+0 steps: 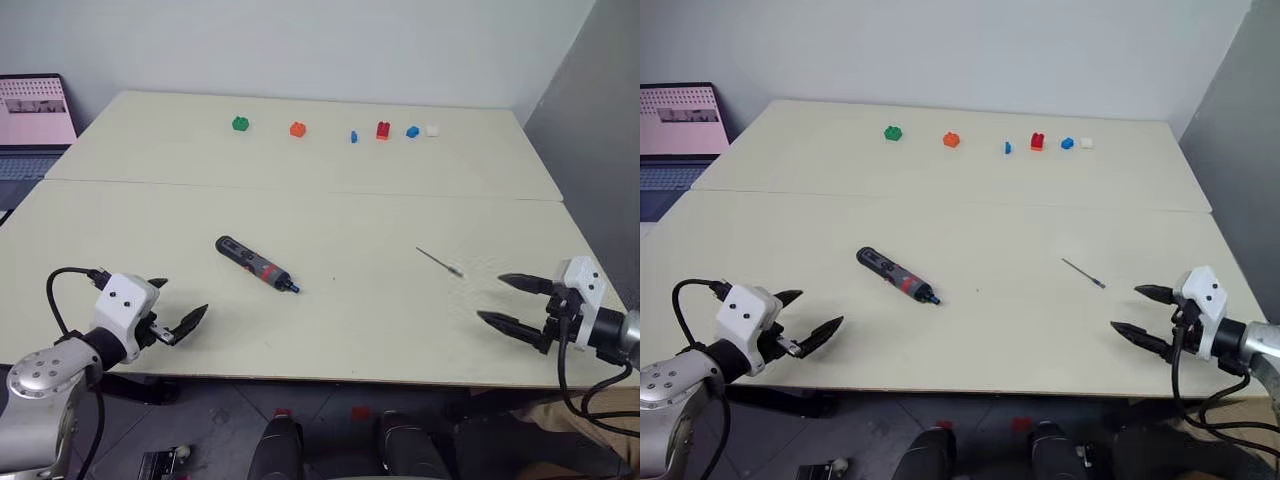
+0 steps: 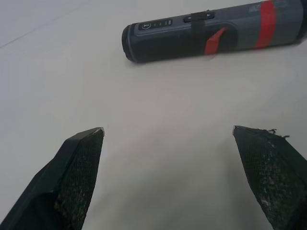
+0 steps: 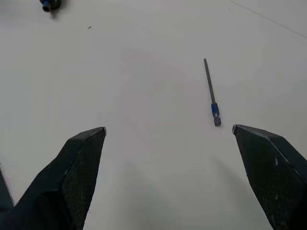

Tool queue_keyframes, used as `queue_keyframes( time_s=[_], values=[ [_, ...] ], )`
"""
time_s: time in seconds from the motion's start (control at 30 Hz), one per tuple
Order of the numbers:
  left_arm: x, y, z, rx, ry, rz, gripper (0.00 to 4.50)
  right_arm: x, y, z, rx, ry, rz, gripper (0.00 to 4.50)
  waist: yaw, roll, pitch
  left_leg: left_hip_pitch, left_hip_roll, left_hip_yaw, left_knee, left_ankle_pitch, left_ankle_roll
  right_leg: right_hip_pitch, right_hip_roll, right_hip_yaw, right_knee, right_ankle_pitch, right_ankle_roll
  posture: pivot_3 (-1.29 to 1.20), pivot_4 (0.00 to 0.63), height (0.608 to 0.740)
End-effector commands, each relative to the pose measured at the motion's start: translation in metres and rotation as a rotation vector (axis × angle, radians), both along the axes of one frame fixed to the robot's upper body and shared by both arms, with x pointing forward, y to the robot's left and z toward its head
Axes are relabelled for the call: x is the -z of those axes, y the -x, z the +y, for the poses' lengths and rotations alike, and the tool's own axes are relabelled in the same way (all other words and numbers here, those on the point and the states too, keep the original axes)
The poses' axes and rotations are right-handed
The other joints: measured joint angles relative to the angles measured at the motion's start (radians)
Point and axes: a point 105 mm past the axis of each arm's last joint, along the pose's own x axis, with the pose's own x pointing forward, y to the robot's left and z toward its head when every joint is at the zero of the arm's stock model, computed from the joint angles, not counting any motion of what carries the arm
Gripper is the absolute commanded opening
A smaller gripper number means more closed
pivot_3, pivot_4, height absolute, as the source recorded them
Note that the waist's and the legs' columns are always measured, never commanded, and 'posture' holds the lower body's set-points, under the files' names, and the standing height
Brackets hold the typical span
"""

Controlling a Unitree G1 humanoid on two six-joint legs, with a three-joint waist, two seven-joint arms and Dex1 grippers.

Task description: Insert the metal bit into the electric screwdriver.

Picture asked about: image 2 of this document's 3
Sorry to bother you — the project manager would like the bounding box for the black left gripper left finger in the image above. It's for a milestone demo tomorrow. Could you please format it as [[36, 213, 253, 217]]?
[[0, 126, 105, 230]]

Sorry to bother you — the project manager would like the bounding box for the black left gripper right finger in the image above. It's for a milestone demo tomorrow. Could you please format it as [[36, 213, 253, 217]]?
[[232, 125, 307, 230]]

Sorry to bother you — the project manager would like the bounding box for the dark grey electric screwdriver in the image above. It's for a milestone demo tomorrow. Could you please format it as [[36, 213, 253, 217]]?
[[121, 0, 307, 64]]

